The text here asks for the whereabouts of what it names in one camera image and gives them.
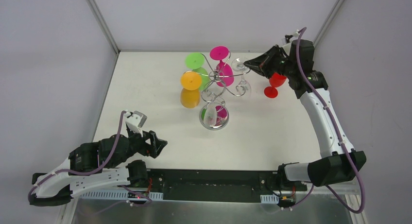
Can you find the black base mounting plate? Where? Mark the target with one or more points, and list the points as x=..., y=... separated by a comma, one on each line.
x=215, y=185

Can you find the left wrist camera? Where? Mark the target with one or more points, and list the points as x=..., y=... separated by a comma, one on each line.
x=135, y=121

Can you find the green wine glass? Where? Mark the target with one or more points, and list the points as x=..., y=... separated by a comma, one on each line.
x=194, y=62

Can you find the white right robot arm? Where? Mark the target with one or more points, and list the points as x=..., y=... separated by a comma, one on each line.
x=339, y=161

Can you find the clear wine glass lower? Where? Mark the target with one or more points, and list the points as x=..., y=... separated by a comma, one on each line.
x=212, y=108

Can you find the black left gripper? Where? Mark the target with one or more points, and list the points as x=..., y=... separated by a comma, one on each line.
x=150, y=144

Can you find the orange wine glass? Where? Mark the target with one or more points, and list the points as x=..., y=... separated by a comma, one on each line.
x=190, y=94

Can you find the red wine glass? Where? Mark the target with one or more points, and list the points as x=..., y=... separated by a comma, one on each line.
x=275, y=81

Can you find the pink wine glass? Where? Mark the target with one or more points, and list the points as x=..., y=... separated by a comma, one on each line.
x=225, y=72

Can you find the clear wine glass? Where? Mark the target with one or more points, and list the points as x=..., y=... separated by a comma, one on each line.
x=212, y=108
x=243, y=88

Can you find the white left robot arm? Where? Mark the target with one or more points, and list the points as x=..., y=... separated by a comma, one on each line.
x=96, y=165

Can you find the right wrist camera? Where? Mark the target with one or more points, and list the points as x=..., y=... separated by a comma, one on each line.
x=288, y=37

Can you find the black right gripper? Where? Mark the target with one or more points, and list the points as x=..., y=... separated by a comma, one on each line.
x=274, y=61

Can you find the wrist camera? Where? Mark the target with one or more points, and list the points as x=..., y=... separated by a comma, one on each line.
x=135, y=121
x=288, y=37

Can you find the chrome wine glass rack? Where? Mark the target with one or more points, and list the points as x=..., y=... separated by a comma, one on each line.
x=213, y=87

